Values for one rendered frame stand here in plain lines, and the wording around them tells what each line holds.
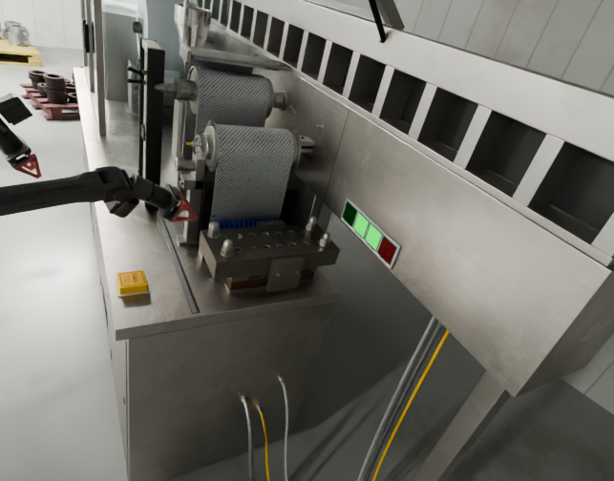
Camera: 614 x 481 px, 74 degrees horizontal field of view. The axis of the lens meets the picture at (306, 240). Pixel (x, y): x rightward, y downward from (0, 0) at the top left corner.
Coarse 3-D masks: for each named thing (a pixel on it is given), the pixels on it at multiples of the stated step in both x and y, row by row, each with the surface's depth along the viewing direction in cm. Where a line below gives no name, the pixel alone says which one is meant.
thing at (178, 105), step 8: (176, 24) 157; (192, 32) 157; (200, 32) 158; (208, 32) 163; (192, 40) 160; (200, 40) 161; (184, 64) 168; (176, 104) 176; (176, 112) 177; (176, 120) 178; (176, 128) 179; (176, 136) 180; (176, 144) 182; (176, 152) 183
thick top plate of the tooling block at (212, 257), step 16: (288, 224) 133; (304, 224) 136; (208, 240) 115; (240, 240) 119; (256, 240) 121; (272, 240) 123; (288, 240) 125; (304, 240) 127; (208, 256) 114; (240, 256) 112; (256, 256) 114; (272, 256) 116; (288, 256) 119; (304, 256) 122; (320, 256) 125; (336, 256) 129; (224, 272) 111; (240, 272) 114; (256, 272) 117
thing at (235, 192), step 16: (224, 176) 117; (240, 176) 119; (256, 176) 122; (272, 176) 124; (288, 176) 127; (224, 192) 120; (240, 192) 122; (256, 192) 125; (272, 192) 128; (224, 208) 123; (240, 208) 126; (256, 208) 128; (272, 208) 131
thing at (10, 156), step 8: (0, 136) 110; (8, 136) 111; (16, 136) 114; (0, 144) 111; (8, 144) 112; (16, 144) 114; (24, 144) 116; (8, 152) 113; (16, 152) 114; (24, 152) 113; (8, 160) 112
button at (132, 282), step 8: (120, 272) 112; (128, 272) 112; (136, 272) 113; (120, 280) 109; (128, 280) 110; (136, 280) 111; (144, 280) 111; (120, 288) 107; (128, 288) 108; (136, 288) 109; (144, 288) 110
